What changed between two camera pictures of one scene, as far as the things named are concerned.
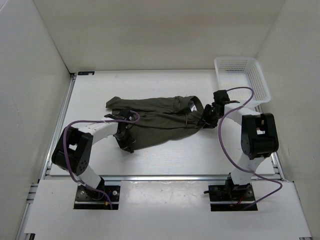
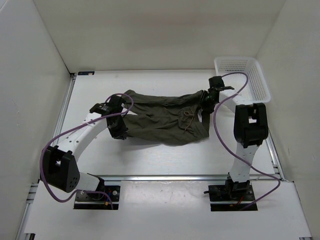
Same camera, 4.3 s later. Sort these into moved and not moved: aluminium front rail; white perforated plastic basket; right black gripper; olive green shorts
Moved: olive green shorts; right black gripper
Not moved: white perforated plastic basket; aluminium front rail
